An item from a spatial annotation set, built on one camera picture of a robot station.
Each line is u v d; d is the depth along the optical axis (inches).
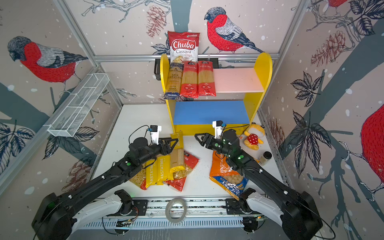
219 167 32.4
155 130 26.5
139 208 28.7
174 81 28.6
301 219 15.2
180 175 31.5
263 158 32.1
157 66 36.3
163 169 32.1
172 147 27.7
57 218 15.1
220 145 25.4
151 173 31.4
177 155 33.7
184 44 32.3
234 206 28.8
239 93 48.0
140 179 31.2
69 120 28.1
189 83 27.9
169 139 30.6
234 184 30.5
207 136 26.2
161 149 26.3
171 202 28.7
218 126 27.5
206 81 28.5
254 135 37.4
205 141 26.1
